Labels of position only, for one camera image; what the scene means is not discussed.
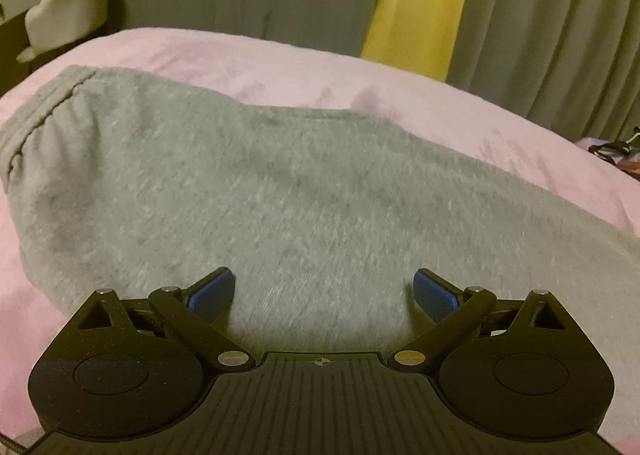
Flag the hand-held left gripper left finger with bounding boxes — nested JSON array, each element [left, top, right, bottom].
[[74, 267, 257, 372]]

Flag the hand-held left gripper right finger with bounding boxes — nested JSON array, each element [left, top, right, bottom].
[[386, 268, 568, 373]]

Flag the grey pants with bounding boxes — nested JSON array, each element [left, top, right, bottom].
[[0, 65, 640, 351]]

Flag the pink blanket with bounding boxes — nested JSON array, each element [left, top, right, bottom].
[[0, 27, 640, 441]]

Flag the yellow curtain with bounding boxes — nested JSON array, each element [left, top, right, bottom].
[[360, 0, 481, 84]]

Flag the white cloud-shaped chair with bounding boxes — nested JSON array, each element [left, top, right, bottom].
[[16, 0, 117, 64]]

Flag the black strap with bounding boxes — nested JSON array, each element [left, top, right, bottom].
[[587, 127, 640, 170]]

